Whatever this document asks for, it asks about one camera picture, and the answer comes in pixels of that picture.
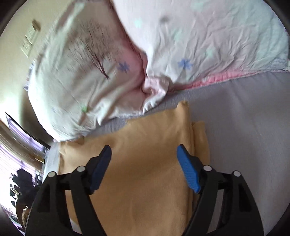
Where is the tan fleece garment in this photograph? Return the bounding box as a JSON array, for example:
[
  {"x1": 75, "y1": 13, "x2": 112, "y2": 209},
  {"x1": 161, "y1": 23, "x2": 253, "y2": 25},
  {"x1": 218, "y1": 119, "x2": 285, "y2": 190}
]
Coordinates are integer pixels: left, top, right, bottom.
[{"x1": 59, "y1": 101, "x2": 209, "y2": 235}]

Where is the white tree print pillow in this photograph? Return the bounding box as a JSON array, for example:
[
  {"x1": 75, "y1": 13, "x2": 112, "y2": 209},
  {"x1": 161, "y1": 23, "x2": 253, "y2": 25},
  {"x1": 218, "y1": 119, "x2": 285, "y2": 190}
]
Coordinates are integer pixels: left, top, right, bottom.
[{"x1": 28, "y1": 1, "x2": 146, "y2": 141}]

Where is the pink floral pillow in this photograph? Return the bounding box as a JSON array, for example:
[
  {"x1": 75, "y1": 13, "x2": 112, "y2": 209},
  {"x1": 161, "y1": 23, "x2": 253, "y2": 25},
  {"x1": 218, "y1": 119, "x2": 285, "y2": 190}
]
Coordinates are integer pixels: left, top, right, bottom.
[{"x1": 112, "y1": 1, "x2": 289, "y2": 114}]

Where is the dark framed screen by wall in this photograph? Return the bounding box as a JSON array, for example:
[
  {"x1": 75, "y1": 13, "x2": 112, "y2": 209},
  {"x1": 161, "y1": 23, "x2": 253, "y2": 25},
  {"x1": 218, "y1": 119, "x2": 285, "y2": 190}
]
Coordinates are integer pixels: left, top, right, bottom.
[{"x1": 5, "y1": 112, "x2": 50, "y2": 158}]

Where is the beige wall switch plate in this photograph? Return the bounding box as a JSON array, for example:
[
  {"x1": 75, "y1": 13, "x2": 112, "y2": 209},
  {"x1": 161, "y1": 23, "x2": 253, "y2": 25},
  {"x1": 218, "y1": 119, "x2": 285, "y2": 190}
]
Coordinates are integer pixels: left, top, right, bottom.
[{"x1": 20, "y1": 19, "x2": 41, "y2": 58}]

